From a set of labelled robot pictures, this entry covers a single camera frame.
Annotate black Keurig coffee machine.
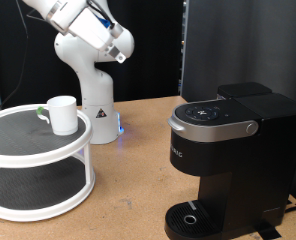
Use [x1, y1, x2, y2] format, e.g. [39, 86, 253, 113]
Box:
[164, 82, 296, 240]

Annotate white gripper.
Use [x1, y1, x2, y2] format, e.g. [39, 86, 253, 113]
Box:
[49, 0, 127, 64]

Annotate black hanging cable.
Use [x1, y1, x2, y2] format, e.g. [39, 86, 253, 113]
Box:
[0, 0, 31, 111]

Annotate white mug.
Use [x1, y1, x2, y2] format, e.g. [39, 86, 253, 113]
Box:
[36, 95, 79, 136]

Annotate aluminium frame post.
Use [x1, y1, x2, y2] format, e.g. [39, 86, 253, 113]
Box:
[179, 0, 191, 98]

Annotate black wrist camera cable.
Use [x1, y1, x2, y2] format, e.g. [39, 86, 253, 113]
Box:
[86, 0, 116, 29]

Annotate black power cord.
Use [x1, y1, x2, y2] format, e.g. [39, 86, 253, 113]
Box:
[283, 199, 296, 214]

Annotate white two-tier turntable shelf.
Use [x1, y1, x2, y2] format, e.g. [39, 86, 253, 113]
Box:
[0, 103, 96, 223]

